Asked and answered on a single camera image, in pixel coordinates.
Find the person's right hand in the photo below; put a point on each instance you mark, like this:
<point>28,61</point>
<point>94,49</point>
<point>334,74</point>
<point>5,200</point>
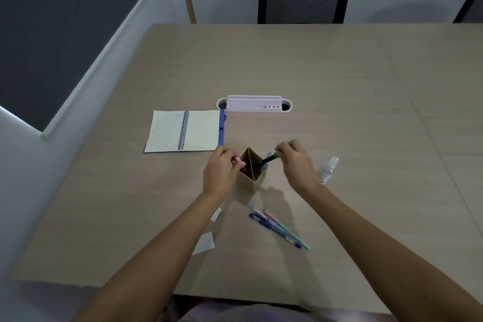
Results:
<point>300,167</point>

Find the person's left hand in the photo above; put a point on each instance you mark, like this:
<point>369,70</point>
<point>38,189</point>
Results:
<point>217,174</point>

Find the person's left thumb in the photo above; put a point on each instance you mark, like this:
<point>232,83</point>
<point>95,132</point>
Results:
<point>239,167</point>

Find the person's right fingers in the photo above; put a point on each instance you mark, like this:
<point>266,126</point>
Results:
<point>286,147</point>

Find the black pen with green cap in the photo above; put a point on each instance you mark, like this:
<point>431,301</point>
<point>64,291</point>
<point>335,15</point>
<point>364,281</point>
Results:
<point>268,160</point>

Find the person's left forearm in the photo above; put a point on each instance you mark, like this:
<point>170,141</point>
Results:
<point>151,261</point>

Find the person's right forearm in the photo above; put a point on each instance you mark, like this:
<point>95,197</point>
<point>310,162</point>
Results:
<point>385,254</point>

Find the beige square pen holder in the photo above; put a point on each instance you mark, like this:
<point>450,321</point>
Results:
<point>253,172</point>

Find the clear small spray bottle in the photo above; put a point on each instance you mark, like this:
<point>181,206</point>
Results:
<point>327,170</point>

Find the white purple pen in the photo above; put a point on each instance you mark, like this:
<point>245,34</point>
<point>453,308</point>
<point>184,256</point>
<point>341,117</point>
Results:
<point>257,210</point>

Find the small white paper scrap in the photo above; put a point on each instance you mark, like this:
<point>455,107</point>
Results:
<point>216,214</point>

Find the white pink desk organizer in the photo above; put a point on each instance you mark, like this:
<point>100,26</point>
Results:
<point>254,103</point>

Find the open spiral notebook blue cover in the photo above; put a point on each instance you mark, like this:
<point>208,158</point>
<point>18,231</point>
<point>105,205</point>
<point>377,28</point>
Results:
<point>185,131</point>

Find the dark blue pen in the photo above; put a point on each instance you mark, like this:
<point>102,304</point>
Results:
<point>273,230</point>

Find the pink and teal pen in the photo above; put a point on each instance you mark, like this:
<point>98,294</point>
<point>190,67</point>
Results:
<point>286,230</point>

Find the large white paper scrap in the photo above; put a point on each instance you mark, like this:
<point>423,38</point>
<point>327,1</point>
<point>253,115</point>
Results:
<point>204,243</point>

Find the person's light patterned clothing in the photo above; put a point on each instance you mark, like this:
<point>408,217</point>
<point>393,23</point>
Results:
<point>241,312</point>

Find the dark window with white frame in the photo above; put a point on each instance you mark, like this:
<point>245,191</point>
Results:
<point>56,31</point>

